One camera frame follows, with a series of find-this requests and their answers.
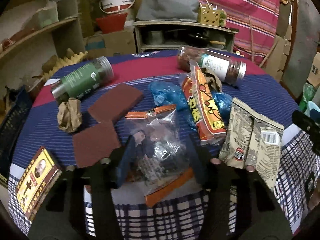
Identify maroon scouring pad lower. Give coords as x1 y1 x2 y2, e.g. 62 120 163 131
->
73 120 121 168

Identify cardboard box on floor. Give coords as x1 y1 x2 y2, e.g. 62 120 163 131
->
84 28 136 59

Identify clear orange-edged plastic bag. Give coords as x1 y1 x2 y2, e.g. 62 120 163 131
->
125 105 194 207

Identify green leafy vegetables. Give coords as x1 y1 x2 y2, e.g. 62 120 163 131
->
219 9 227 27

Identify beige snack wrapper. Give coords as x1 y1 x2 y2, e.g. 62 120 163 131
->
219 97 284 190

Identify grey low shelf unit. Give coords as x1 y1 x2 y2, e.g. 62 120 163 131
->
133 20 239 53

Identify white-label spice jar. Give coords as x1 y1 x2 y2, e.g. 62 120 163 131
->
177 46 246 86

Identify yellow red medicine box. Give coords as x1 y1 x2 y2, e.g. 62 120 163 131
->
16 147 62 221

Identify striped plaid tablecloth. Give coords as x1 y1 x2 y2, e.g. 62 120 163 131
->
8 51 319 239

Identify orange yellow snack bag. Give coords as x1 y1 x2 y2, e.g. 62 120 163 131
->
181 60 227 145

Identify maroon scouring pad upper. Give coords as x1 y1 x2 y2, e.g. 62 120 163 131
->
88 83 144 124

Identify wooden wall shelving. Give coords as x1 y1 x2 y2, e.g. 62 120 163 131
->
1 0 85 94

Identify blue plastic bag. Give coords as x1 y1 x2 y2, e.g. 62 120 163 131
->
148 81 233 131

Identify red plastic basin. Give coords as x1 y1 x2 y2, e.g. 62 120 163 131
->
95 12 127 34

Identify grey cushion bag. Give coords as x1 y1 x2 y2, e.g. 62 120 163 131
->
137 0 199 22

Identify yellow utensil holder box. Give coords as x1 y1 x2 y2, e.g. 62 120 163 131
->
197 1 221 27

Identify brown paper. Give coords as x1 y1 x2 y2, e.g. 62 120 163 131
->
57 98 82 133

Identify red striped curtain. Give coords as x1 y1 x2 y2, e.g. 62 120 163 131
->
200 0 279 64

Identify maroon scouring pad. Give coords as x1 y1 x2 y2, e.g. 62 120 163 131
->
73 120 121 168
88 83 144 124

